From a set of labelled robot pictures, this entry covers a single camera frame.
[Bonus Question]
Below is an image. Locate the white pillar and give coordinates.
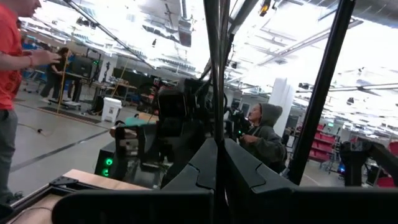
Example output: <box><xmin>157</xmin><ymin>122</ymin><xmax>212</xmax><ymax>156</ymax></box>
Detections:
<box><xmin>268</xmin><ymin>77</ymin><xmax>295</xmax><ymax>138</ymax></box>

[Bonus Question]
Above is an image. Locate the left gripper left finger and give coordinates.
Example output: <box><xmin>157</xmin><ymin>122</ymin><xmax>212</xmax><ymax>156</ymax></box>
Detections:
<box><xmin>52</xmin><ymin>138</ymin><xmax>218</xmax><ymax>224</ymax></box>

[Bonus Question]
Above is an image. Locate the black workbench desk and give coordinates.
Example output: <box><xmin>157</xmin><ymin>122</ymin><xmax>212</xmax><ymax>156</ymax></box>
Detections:
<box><xmin>63</xmin><ymin>72</ymin><xmax>138</xmax><ymax>108</ymax></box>

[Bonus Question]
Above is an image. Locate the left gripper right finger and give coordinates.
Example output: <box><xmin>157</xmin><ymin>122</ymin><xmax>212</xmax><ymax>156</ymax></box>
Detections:
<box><xmin>224</xmin><ymin>138</ymin><xmax>398</xmax><ymax>224</ymax></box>

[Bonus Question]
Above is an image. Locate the person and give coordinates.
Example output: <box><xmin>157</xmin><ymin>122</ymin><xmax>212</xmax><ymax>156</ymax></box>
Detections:
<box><xmin>238</xmin><ymin>102</ymin><xmax>289</xmax><ymax>174</ymax></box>
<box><xmin>0</xmin><ymin>0</ymin><xmax>62</xmax><ymax>218</ymax></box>
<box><xmin>39</xmin><ymin>46</ymin><xmax>73</xmax><ymax>101</ymax></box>

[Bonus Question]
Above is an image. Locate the grey ceiling box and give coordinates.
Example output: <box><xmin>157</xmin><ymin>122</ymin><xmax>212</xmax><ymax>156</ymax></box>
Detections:
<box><xmin>177</xmin><ymin>17</ymin><xmax>193</xmax><ymax>48</ymax></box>

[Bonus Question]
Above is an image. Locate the red shelf rack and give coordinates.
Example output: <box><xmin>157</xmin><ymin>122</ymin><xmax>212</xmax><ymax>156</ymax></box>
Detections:
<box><xmin>307</xmin><ymin>123</ymin><xmax>337</xmax><ymax>163</ymax></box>

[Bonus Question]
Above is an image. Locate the white waste bin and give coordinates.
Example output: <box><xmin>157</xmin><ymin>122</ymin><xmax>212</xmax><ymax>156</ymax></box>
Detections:
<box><xmin>101</xmin><ymin>96</ymin><xmax>123</xmax><ymax>123</ymax></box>

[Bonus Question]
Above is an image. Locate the yellow cable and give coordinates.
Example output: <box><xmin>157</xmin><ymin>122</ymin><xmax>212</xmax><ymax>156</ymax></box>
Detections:
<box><xmin>57</xmin><ymin>51</ymin><xmax>69</xmax><ymax>113</ymax></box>

